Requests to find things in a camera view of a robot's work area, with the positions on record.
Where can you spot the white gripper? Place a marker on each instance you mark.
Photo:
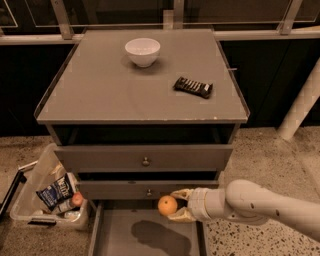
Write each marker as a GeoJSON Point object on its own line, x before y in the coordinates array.
{"type": "Point", "coordinates": [199, 204]}

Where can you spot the orange fruit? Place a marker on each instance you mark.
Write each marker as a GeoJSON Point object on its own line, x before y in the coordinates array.
{"type": "Point", "coordinates": [167, 205]}

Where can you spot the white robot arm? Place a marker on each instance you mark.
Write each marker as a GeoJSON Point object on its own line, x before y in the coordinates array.
{"type": "Point", "coordinates": [246, 202]}

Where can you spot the grey middle drawer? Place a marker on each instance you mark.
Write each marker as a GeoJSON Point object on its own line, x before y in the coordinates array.
{"type": "Point", "coordinates": [137, 190]}

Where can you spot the grey drawer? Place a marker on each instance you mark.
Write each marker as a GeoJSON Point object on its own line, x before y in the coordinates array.
{"type": "Point", "coordinates": [135, 228]}
{"type": "Point", "coordinates": [145, 158]}
{"type": "Point", "coordinates": [137, 190]}

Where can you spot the grey top drawer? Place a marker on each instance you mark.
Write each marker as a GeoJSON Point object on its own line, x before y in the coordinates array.
{"type": "Point", "coordinates": [145, 158]}

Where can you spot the grey bottom drawer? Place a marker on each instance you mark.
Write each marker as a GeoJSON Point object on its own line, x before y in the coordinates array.
{"type": "Point", "coordinates": [135, 228]}

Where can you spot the grey drawer cabinet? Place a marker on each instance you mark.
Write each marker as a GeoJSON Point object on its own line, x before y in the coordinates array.
{"type": "Point", "coordinates": [102, 98]}

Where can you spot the red apple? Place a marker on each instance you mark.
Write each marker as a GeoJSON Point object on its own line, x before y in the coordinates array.
{"type": "Point", "coordinates": [77, 199]}

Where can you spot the black candy bar wrapper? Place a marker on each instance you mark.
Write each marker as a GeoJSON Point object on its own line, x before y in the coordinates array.
{"type": "Point", "coordinates": [200, 89]}

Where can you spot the blue chip bag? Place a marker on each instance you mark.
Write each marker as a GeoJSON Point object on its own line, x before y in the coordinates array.
{"type": "Point", "coordinates": [60, 190]}

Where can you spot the clear plastic storage bin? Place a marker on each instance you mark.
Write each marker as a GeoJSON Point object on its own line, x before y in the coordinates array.
{"type": "Point", "coordinates": [28, 207]}

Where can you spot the white ceramic bowl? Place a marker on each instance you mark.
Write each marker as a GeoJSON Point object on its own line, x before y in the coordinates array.
{"type": "Point", "coordinates": [143, 52]}

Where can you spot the white pole leg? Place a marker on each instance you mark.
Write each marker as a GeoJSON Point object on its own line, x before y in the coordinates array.
{"type": "Point", "coordinates": [305, 100]}

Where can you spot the metal railing frame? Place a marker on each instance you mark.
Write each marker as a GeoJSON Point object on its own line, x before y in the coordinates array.
{"type": "Point", "coordinates": [65, 21]}

